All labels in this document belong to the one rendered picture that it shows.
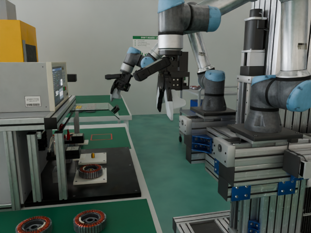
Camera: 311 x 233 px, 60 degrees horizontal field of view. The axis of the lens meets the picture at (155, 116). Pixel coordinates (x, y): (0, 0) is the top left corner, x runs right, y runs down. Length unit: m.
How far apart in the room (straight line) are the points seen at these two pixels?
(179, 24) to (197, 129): 0.89
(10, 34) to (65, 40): 1.94
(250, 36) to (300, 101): 0.50
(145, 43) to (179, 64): 5.85
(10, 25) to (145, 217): 4.28
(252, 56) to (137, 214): 0.91
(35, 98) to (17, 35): 3.74
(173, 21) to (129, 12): 5.91
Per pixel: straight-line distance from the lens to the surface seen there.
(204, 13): 0.85
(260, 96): 1.17
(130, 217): 1.08
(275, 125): 1.20
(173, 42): 0.80
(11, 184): 1.20
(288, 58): 1.08
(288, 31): 1.07
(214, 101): 1.61
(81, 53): 6.60
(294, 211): 1.72
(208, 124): 1.61
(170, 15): 0.80
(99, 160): 1.55
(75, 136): 1.54
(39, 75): 1.21
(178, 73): 0.80
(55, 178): 1.35
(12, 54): 4.95
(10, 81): 1.24
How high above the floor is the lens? 1.32
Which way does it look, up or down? 12 degrees down
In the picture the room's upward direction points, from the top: straight up
